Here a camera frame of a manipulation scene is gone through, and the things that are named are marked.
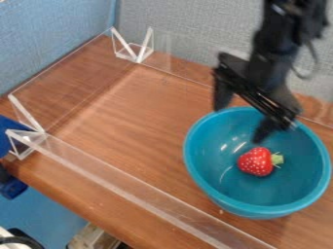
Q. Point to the red toy strawberry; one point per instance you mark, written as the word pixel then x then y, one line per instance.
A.
pixel 260 161

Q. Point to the beige object under table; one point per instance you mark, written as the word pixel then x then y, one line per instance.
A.
pixel 92 238

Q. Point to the blue plastic bowl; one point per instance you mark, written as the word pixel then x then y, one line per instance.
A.
pixel 260 181

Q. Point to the clear acrylic front barrier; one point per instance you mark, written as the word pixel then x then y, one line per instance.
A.
pixel 135 211

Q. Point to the black and white floor object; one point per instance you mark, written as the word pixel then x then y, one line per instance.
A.
pixel 15 240

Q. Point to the blue table clamp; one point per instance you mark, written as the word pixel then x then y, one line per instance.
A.
pixel 11 185

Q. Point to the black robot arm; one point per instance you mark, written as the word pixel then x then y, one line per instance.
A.
pixel 292 24

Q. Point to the clear acrylic back barrier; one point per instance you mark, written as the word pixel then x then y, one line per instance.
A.
pixel 187 59

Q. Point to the clear acrylic left barrier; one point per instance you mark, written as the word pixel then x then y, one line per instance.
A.
pixel 47 98

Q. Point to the clear acrylic barrier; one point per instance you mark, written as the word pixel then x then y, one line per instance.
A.
pixel 187 59
pixel 135 211
pixel 47 98

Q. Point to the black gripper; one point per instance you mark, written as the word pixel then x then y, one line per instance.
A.
pixel 258 80

